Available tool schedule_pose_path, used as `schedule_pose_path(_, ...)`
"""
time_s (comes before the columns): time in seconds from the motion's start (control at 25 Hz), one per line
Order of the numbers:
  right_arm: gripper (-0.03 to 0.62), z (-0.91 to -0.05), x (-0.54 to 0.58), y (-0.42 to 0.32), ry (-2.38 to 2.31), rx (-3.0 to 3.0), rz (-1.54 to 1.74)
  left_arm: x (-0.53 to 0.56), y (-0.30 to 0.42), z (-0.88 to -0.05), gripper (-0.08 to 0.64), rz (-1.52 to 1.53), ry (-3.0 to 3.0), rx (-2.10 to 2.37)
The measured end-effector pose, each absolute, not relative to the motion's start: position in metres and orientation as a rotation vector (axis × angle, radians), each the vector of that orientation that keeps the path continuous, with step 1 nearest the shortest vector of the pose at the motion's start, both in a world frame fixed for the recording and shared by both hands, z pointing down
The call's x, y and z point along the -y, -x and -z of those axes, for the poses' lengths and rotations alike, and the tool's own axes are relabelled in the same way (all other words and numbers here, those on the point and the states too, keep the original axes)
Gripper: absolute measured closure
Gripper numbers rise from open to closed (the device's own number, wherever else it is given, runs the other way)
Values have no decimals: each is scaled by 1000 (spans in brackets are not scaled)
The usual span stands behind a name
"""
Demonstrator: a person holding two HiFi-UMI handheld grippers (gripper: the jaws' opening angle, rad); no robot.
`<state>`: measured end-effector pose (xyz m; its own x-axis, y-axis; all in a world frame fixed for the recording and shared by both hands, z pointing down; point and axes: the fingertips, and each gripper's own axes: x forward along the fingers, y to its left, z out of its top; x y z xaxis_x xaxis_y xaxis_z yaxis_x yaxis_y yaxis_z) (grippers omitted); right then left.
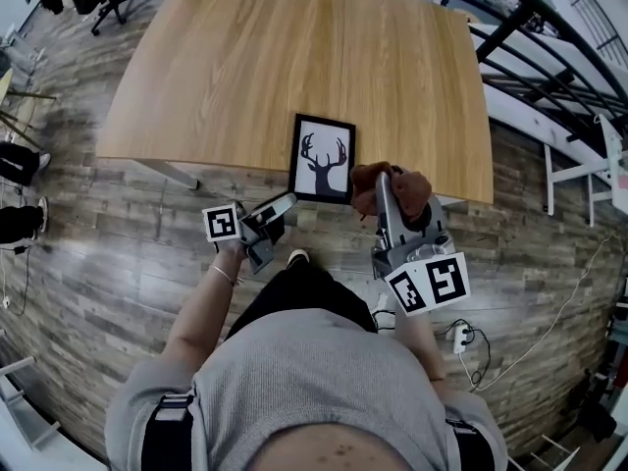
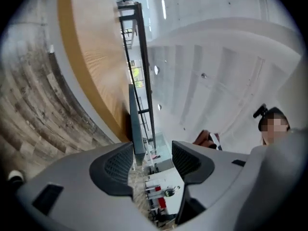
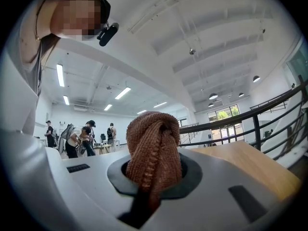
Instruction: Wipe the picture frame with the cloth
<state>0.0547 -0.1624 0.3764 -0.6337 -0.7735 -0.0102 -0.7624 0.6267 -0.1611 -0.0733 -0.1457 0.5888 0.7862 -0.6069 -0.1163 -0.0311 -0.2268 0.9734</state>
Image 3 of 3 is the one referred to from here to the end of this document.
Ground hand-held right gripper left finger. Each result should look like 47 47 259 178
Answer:
45 147 140 231

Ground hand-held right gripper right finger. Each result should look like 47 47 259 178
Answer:
143 147 288 231

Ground brown knitted cloth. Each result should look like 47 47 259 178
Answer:
125 111 183 214

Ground small wooden table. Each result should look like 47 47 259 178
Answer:
93 143 113 155

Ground glass entrance doors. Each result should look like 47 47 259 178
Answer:
207 104 244 146

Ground black metal railing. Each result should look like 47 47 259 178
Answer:
179 75 308 161

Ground group of ceiling tube lights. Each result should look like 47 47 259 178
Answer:
56 64 167 115

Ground person's grey shirt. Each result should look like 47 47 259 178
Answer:
4 0 61 135

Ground large side window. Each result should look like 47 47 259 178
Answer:
285 43 308 83

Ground person's head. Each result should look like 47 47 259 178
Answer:
47 0 108 42

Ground thin dark necklace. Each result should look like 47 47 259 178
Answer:
35 0 49 42

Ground black head strap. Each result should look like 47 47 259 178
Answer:
97 0 112 26

